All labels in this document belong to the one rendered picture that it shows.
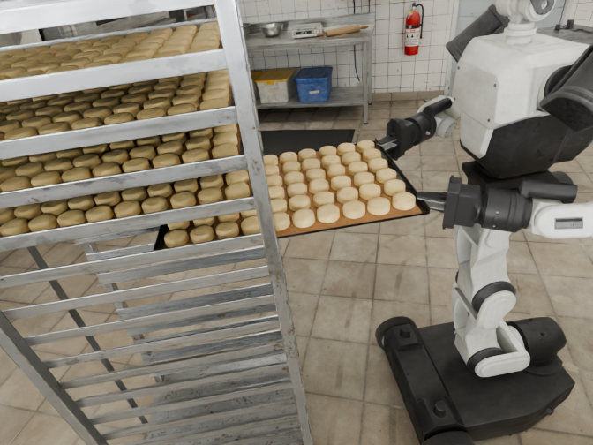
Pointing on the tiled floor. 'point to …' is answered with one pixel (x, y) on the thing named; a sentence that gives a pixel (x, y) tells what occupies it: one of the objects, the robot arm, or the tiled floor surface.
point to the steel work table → (254, 42)
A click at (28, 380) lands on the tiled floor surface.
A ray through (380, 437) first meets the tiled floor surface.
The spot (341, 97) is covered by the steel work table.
